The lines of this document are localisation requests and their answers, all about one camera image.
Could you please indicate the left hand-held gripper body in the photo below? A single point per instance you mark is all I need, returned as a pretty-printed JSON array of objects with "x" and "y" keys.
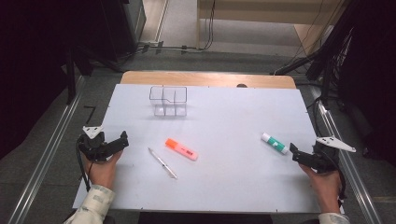
[{"x": 93, "y": 146}]

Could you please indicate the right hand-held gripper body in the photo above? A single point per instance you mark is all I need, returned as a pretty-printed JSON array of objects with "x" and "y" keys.
[{"x": 327, "y": 155}]

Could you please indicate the silver pen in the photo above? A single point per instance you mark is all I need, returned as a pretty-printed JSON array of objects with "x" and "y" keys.
[{"x": 162, "y": 163}]

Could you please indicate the orange highlighter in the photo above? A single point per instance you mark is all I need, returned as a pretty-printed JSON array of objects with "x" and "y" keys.
[{"x": 181, "y": 149}]

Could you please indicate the clear plastic organizer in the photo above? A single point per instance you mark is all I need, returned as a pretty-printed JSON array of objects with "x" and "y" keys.
[{"x": 168, "y": 101}]

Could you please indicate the person's left hand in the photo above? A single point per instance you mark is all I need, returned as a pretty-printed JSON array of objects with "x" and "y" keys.
[{"x": 102, "y": 172}]

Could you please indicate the person's right hand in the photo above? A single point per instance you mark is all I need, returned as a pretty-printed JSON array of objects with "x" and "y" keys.
[{"x": 325, "y": 188}]

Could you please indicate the white green glue stick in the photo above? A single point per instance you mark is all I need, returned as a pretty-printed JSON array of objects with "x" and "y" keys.
[{"x": 274, "y": 143}]

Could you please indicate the white table board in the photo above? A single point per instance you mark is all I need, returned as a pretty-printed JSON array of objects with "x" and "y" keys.
[{"x": 224, "y": 124}]

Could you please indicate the wooden table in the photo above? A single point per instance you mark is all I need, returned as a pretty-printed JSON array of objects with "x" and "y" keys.
[{"x": 202, "y": 79}]

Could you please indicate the dark cabinet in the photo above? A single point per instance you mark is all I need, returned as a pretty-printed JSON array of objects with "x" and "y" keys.
[{"x": 127, "y": 28}]

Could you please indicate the light wooden furniture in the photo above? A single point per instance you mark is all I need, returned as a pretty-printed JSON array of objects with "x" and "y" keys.
[{"x": 258, "y": 12}]

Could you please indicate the metal floor rail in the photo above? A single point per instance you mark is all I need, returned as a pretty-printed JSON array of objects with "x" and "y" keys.
[
  {"x": 46, "y": 149},
  {"x": 351, "y": 174}
]

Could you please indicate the black angled bracket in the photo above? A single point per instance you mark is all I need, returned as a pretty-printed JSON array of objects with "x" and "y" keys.
[{"x": 91, "y": 112}]

